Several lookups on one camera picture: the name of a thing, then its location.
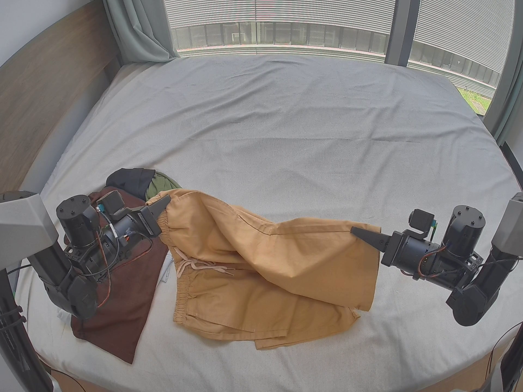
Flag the tan shorts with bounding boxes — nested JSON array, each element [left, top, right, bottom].
[[145, 188, 382, 352]]

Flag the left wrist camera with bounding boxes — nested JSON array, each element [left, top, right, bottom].
[[98, 191, 132, 219]]

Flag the window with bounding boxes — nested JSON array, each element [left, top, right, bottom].
[[157, 0, 516, 117]]

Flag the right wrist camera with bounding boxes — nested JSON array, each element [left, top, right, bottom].
[[402, 209, 436, 240]]

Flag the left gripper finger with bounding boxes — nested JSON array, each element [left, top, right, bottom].
[[145, 194, 172, 220]]

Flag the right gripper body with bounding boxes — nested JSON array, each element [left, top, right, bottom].
[[380, 230, 443, 280]]

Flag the bed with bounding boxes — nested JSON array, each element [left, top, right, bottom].
[[0, 0, 523, 392]]

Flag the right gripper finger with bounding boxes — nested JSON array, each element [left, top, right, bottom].
[[351, 226, 394, 255]]

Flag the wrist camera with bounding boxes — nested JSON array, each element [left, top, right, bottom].
[[402, 209, 436, 240], [98, 191, 132, 219]]

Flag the green garment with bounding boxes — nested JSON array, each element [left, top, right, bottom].
[[145, 172, 182, 201]]

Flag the black garment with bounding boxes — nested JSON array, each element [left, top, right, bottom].
[[106, 168, 158, 199]]

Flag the grey-green curtain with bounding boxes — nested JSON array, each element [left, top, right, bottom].
[[97, 0, 180, 63]]

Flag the brown shorts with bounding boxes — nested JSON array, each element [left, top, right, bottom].
[[71, 191, 172, 364]]

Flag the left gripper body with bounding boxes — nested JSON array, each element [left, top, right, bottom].
[[110, 206, 162, 244]]

